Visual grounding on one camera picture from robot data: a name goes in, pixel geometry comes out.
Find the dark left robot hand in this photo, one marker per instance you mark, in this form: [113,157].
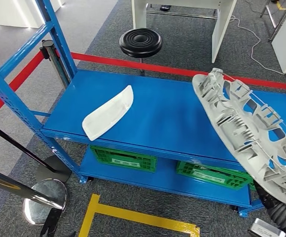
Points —
[53,224]

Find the grey plastic wheel hubcap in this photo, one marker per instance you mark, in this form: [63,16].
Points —
[219,108]

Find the white curved plastic car part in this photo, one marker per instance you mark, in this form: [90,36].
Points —
[108,114]

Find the blue metal shelf rack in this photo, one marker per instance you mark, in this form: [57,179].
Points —
[152,108]

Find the green plastic crate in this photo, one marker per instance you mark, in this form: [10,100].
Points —
[123,160]
[207,175]

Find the red barrier belt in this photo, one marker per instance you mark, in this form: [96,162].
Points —
[10,88]
[158,68]

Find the chrome stanchion with black cap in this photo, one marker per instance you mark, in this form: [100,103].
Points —
[57,65]

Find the black round stool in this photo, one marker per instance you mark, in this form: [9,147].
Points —
[140,42]

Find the white lit counter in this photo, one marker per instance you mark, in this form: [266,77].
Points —
[10,13]

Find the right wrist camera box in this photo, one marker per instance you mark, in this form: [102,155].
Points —
[263,229]

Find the chrome metal frame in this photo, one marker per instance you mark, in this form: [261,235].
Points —
[271,15]

